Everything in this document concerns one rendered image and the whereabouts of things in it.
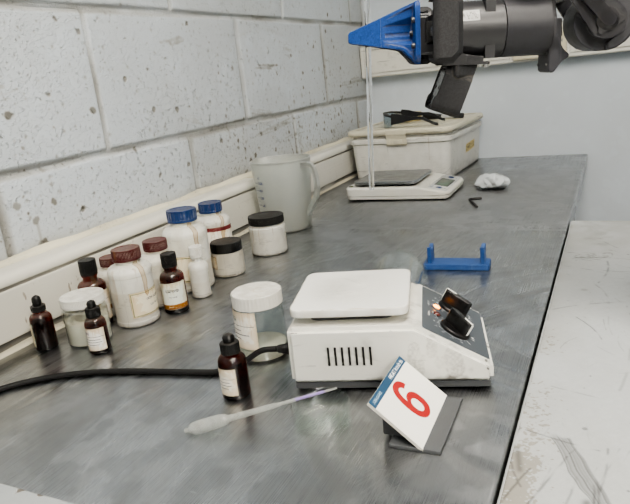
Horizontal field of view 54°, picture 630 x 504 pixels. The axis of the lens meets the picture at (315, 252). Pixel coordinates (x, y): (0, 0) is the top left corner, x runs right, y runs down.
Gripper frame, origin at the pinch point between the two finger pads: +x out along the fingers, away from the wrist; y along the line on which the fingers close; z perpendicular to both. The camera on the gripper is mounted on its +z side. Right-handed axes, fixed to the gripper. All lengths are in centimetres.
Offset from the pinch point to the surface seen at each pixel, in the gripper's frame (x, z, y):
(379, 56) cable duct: -11, 0, 139
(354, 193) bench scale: 1, 33, 81
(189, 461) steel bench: 19.6, 34.8, -22.1
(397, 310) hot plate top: 0.3, 25.6, -12.6
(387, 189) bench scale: -7, 32, 78
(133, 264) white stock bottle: 33.8, 27.0, 12.0
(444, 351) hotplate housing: -4.0, 29.5, -13.8
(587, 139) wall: -70, 28, 118
